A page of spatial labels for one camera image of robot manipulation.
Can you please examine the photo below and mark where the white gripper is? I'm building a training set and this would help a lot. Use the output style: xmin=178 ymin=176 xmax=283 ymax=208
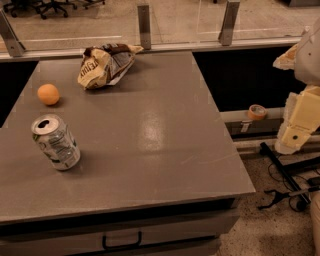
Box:
xmin=273 ymin=19 xmax=320 ymax=155

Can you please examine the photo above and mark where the brown chip bag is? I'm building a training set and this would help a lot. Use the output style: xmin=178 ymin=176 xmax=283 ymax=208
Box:
xmin=77 ymin=43 xmax=144 ymax=90

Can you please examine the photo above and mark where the silver green 7up can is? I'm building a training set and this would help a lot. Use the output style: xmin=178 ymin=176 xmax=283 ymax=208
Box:
xmin=31 ymin=114 xmax=81 ymax=171

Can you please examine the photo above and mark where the orange tape roll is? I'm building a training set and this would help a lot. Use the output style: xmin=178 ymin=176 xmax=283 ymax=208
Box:
xmin=247 ymin=104 xmax=267 ymax=120

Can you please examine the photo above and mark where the grey cabinet drawer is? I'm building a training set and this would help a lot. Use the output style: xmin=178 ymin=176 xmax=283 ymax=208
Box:
xmin=0 ymin=209 xmax=239 ymax=256

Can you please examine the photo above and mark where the orange fruit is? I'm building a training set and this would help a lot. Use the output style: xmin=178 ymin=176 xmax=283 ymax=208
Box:
xmin=37 ymin=84 xmax=60 ymax=106

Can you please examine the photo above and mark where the black office chair base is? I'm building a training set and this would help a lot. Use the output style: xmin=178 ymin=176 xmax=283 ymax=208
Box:
xmin=2 ymin=0 xmax=106 ymax=20

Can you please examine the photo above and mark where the black stand with cables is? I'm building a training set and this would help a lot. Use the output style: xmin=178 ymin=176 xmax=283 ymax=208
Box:
xmin=258 ymin=142 xmax=320 ymax=212

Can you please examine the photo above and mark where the right metal bracket post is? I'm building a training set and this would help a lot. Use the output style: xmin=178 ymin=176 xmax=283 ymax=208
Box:
xmin=218 ymin=0 xmax=240 ymax=46

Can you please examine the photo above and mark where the metal bracket post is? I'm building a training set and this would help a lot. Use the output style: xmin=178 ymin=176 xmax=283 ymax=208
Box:
xmin=0 ymin=9 xmax=25 ymax=57
xmin=137 ymin=4 xmax=151 ymax=50
xmin=218 ymin=0 xmax=240 ymax=46

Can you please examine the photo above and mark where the middle metal bracket post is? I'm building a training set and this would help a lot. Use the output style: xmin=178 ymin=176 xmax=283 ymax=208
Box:
xmin=137 ymin=4 xmax=151 ymax=50

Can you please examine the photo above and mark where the black drawer handle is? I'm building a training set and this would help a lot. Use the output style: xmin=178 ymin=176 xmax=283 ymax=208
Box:
xmin=101 ymin=231 xmax=142 ymax=252

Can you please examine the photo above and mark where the left metal bracket post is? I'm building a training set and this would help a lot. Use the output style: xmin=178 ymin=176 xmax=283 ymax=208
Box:
xmin=0 ymin=9 xmax=25 ymax=57

